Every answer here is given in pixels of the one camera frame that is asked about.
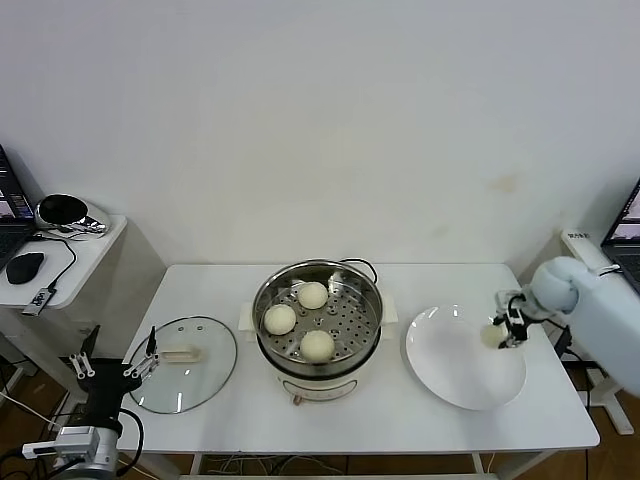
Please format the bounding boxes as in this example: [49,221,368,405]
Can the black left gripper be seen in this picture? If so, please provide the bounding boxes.
[69,324,160,426]

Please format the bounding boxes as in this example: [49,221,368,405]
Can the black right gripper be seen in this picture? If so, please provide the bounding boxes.
[491,298,530,351]

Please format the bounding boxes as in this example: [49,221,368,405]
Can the white steamed baozi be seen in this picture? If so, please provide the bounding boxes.
[479,323,507,350]
[299,329,335,364]
[298,281,330,310]
[263,303,297,336]

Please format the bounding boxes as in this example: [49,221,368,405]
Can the glass lid with cream handle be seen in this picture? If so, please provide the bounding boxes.
[127,314,239,414]

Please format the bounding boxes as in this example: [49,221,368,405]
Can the perforated steel steamer basket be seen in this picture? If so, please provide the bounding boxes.
[252,258,386,364]

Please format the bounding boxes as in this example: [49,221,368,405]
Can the round white plate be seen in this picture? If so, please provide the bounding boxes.
[405,304,529,412]

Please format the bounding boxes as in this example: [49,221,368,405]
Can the white rounded side desk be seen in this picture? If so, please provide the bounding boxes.
[0,213,129,401]

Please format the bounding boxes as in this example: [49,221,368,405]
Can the small grey usb hub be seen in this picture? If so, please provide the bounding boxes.
[22,287,55,317]

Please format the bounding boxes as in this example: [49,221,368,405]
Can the white side desk with label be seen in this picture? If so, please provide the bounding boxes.
[559,229,640,436]

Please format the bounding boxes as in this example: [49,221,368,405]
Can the black computer mouse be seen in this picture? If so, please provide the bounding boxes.
[7,252,47,285]

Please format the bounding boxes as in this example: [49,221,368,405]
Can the dark laptop on labelled desk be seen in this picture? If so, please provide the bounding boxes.
[599,177,640,296]

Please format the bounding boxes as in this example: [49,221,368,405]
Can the black laptop on rounded desk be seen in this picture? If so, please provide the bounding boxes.
[0,143,40,271]

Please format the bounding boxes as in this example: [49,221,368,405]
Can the shiny chrome helmet-shaped object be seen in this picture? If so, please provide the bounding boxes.
[35,192,111,236]

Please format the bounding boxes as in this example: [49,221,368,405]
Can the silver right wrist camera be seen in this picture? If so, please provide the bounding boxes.
[493,288,525,314]

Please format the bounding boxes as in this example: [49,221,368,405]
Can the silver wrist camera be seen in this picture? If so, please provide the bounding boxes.
[22,424,104,456]
[493,288,525,314]

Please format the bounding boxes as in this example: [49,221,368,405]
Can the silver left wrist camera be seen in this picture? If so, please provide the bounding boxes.
[22,424,104,456]

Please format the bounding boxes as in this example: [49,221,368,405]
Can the white floor cable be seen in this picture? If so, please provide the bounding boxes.
[0,389,66,432]

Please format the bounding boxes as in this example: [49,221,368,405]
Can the thin black usb cable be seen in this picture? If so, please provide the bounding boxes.
[27,233,79,294]

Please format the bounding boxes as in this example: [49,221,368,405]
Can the black pot power cord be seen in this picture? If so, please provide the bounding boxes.
[339,257,380,284]

